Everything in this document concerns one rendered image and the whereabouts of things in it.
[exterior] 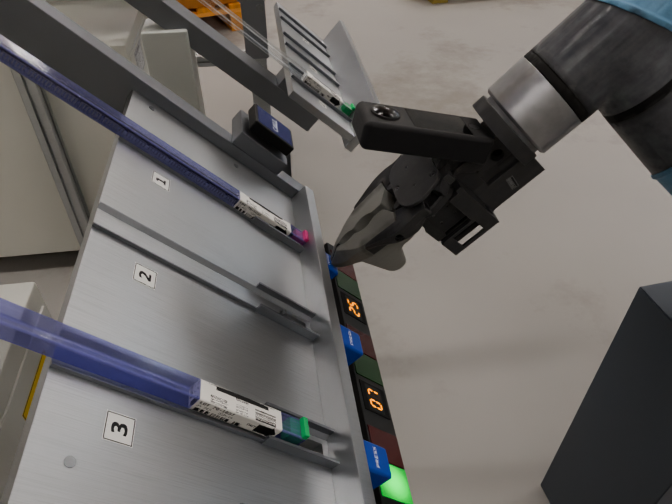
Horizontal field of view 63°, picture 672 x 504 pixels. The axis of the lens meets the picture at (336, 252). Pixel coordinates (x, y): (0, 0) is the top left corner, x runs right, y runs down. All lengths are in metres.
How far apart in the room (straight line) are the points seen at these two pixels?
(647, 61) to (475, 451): 0.93
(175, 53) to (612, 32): 0.54
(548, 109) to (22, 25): 0.43
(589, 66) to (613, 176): 1.71
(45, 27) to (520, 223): 1.52
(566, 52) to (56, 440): 0.43
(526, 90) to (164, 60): 0.50
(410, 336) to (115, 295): 1.13
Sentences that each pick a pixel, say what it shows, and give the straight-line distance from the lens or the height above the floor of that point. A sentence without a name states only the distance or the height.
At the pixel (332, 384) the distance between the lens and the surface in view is 0.42.
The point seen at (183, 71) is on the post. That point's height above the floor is 0.76.
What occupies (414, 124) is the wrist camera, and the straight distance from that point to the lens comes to 0.47.
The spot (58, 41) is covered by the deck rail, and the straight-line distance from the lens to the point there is 0.55.
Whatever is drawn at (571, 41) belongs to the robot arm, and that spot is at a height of 0.91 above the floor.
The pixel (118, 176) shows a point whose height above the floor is 0.85.
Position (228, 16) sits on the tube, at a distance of 0.70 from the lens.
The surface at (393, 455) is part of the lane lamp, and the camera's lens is 0.48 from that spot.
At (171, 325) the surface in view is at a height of 0.81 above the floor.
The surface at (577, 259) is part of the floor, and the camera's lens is 1.76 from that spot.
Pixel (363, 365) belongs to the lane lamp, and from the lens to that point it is 0.51.
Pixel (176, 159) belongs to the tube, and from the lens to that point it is 0.48.
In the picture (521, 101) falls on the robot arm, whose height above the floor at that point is 0.87.
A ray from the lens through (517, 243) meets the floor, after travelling 1.75.
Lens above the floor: 1.07
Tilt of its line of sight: 41 degrees down
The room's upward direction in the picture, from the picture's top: straight up
